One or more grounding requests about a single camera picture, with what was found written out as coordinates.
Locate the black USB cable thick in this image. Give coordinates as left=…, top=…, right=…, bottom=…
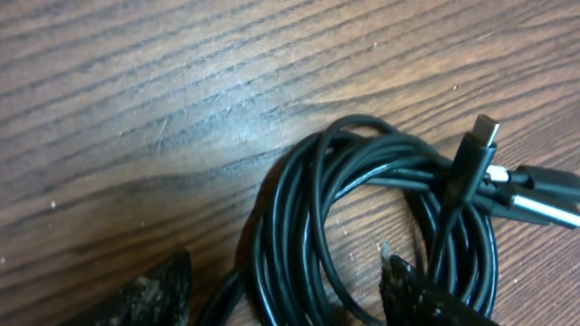
left=198, top=115, right=579, bottom=325

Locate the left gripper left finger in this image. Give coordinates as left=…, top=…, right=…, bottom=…
left=63, top=250, right=192, bottom=326

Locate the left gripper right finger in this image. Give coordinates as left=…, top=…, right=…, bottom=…
left=380, top=242, right=497, bottom=326

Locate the black USB cable thin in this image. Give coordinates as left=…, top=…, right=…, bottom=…
left=353, top=115, right=499, bottom=302

